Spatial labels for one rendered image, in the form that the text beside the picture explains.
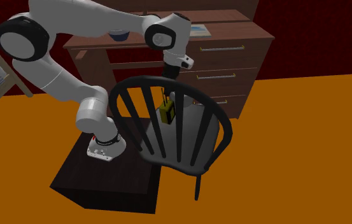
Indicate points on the black spindle-back chair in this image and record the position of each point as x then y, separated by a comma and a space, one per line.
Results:
188, 139

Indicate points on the brown wooden desk with drawers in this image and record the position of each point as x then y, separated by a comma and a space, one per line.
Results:
225, 62

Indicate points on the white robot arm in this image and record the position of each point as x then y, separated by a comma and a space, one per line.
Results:
57, 77

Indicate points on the dark robot stand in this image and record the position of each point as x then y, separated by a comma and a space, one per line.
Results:
110, 180

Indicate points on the pale blue book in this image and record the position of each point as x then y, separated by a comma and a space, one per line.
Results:
199, 30

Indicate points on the white round object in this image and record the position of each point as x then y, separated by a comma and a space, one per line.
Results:
188, 101

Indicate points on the yellow box with black rods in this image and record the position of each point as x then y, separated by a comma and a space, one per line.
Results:
166, 112

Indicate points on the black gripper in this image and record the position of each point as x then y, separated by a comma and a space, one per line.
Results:
170, 72

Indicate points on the dark blue bowl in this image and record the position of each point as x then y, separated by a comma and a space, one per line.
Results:
119, 35

